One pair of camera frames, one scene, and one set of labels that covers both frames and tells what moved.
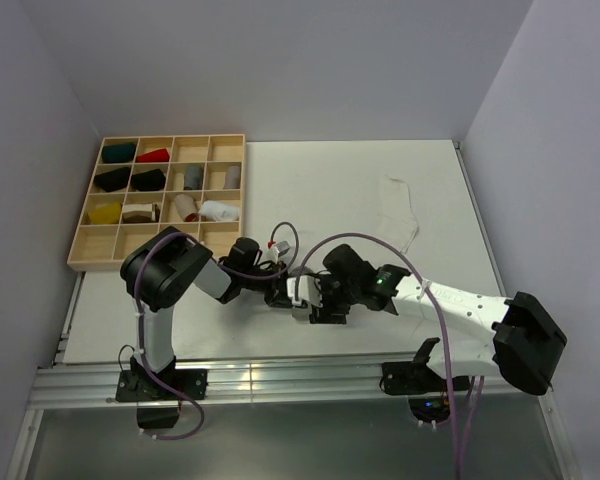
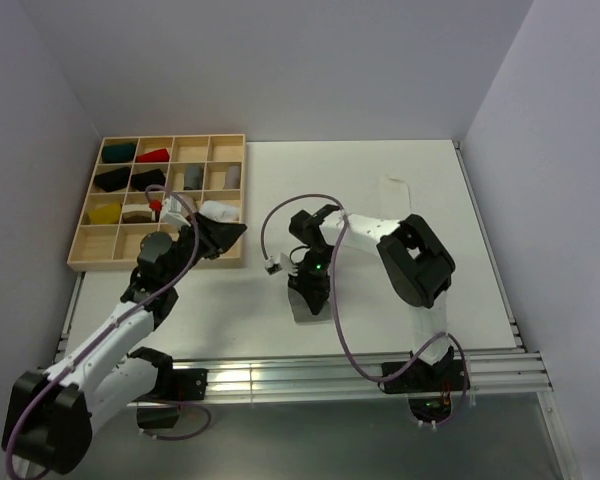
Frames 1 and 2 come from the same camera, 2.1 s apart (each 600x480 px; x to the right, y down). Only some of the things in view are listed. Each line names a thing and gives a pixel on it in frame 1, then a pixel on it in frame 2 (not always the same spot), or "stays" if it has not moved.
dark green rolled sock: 112,153 stays
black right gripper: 328,314 to 314,291
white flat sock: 397,225 stays
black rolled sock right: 151,180 stays
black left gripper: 277,294 to 216,237
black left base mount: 143,385 stays
